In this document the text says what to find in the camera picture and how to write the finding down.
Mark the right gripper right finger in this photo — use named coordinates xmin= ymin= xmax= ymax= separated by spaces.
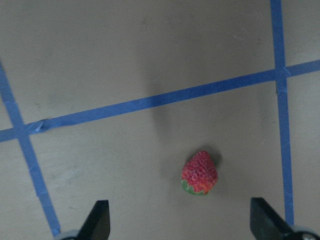
xmin=249 ymin=197 xmax=320 ymax=240

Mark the strawberry two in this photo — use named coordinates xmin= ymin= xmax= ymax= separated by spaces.
xmin=181 ymin=150 xmax=219 ymax=196

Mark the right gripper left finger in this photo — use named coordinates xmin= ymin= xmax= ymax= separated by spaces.
xmin=58 ymin=200 xmax=111 ymax=240

